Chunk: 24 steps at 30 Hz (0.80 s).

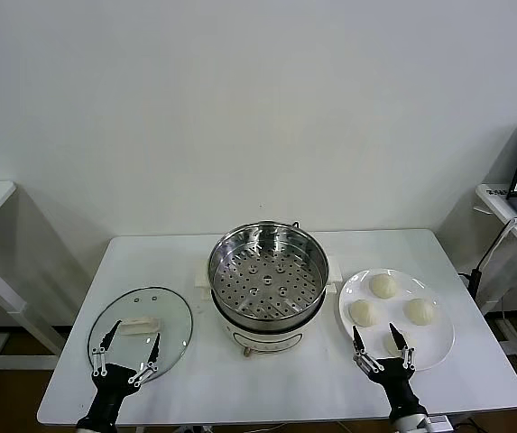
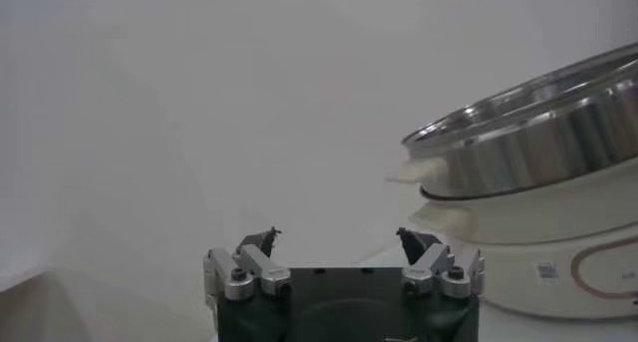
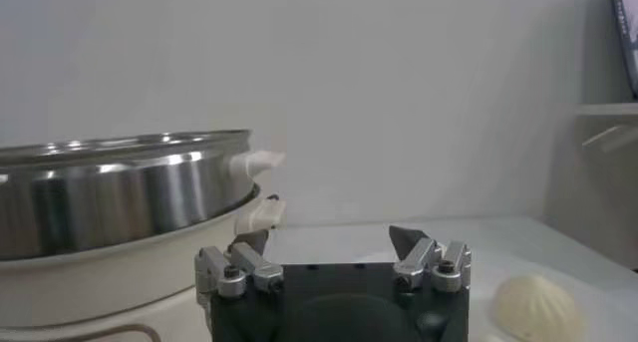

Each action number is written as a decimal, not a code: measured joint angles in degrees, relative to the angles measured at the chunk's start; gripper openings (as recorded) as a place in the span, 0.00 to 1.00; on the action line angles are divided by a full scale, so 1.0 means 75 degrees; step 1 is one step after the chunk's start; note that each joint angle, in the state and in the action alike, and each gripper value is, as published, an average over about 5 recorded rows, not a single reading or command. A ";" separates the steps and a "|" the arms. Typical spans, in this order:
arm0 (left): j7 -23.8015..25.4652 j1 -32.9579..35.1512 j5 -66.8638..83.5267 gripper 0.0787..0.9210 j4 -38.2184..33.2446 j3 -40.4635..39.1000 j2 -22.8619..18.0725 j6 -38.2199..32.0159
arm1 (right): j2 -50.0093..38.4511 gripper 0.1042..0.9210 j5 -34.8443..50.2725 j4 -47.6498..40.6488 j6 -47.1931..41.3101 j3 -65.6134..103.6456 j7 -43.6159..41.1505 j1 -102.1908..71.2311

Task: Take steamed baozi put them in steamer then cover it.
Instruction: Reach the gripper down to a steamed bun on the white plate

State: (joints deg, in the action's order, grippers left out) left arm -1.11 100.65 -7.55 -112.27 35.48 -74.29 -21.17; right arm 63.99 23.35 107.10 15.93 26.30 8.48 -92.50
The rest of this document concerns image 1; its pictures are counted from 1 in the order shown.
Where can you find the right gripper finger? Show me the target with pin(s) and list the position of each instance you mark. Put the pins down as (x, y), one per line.
(358, 340)
(399, 338)

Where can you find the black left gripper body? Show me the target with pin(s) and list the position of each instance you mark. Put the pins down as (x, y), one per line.
(113, 381)

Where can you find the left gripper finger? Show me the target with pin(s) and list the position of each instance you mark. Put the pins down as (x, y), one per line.
(111, 336)
(154, 349)

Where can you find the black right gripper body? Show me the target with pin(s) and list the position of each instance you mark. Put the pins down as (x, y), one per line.
(395, 383)

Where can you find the white steamed baozi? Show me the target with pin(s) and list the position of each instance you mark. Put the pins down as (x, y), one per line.
(421, 311)
(383, 285)
(393, 346)
(365, 312)

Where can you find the glass pot lid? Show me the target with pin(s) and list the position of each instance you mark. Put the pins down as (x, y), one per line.
(172, 315)

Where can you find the stainless steel steamer basket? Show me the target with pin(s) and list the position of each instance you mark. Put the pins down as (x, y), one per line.
(262, 243)

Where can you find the white round plate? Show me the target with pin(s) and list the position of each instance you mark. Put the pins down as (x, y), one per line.
(434, 347)

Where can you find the white electric cooker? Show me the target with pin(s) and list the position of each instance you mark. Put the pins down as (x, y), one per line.
(262, 339)

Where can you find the white side table with laptop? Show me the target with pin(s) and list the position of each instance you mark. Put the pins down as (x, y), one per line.
(495, 200)

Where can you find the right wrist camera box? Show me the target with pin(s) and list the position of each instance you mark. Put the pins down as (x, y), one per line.
(437, 422)

